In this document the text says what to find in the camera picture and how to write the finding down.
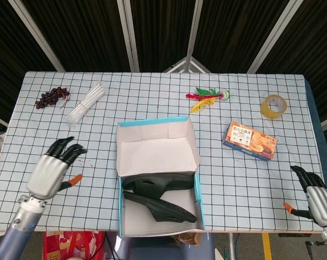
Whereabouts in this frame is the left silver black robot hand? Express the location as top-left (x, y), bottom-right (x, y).
top-left (26, 136), bottom-right (88, 200)

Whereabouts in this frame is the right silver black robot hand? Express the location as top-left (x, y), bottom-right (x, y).
top-left (283, 165), bottom-right (327, 228)

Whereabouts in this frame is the light blue shoe box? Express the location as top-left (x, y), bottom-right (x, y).
top-left (116, 115), bottom-right (206, 238)

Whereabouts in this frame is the black rubber slipper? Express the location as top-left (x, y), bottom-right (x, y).
top-left (122, 191), bottom-right (198, 225)
top-left (122, 173), bottom-right (194, 200)

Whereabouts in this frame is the orange blue biscuit box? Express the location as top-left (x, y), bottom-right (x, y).
top-left (221, 121), bottom-right (278, 163)

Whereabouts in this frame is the red patterned bag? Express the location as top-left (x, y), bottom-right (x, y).
top-left (43, 231), bottom-right (106, 260)

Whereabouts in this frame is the dark red grape bunch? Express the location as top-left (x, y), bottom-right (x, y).
top-left (35, 86), bottom-right (71, 110)

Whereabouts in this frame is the clear plastic straw bundle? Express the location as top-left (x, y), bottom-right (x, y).
top-left (65, 81), bottom-right (107, 128)

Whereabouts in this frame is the metal table leg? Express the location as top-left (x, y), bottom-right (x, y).
top-left (227, 232), bottom-right (234, 260)

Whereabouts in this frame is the yellow packing tape roll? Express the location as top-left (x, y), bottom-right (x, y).
top-left (260, 94), bottom-right (288, 119)

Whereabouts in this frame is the black pleated curtain panel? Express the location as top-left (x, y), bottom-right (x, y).
top-left (0, 0), bottom-right (57, 117)
top-left (193, 0), bottom-right (291, 73)
top-left (124, 0), bottom-right (197, 73)
top-left (21, 0), bottom-right (132, 73)
top-left (257, 0), bottom-right (327, 122)

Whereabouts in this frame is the grey blue chair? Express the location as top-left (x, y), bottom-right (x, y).
top-left (105, 232), bottom-right (215, 260)

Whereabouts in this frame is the brown paper bag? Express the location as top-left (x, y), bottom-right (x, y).
top-left (171, 230), bottom-right (201, 247)

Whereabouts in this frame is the colourful feather shuttlecock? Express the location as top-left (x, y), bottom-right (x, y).
top-left (185, 86), bottom-right (231, 112)

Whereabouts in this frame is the white screen frame post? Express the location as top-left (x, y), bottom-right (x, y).
top-left (116, 0), bottom-right (140, 73)
top-left (186, 0), bottom-right (205, 73)
top-left (8, 0), bottom-right (66, 73)
top-left (247, 0), bottom-right (306, 74)

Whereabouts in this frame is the white triangular frame foot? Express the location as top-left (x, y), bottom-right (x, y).
top-left (163, 56), bottom-right (212, 73)

